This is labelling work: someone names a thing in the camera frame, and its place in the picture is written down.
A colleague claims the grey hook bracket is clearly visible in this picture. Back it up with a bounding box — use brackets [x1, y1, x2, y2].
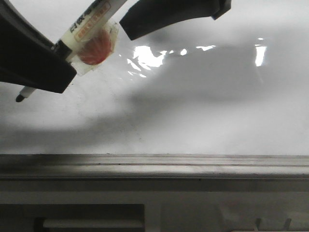
[283, 218, 292, 231]
[253, 218, 262, 232]

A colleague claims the grey hook bracket left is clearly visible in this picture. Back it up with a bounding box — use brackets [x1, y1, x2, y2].
[253, 218, 262, 232]

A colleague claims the red disc taped to marker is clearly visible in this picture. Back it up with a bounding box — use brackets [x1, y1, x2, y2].
[71, 20, 119, 76]

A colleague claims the grey hook bracket right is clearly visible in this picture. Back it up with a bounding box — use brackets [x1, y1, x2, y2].
[283, 218, 292, 231]

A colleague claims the white whiteboard surface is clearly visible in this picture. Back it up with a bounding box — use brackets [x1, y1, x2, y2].
[0, 0, 309, 155]

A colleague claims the black white whiteboard marker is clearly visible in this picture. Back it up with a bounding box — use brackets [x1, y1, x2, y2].
[15, 0, 125, 102]

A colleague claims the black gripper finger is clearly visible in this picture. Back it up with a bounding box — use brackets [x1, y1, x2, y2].
[120, 0, 232, 40]
[0, 0, 77, 93]

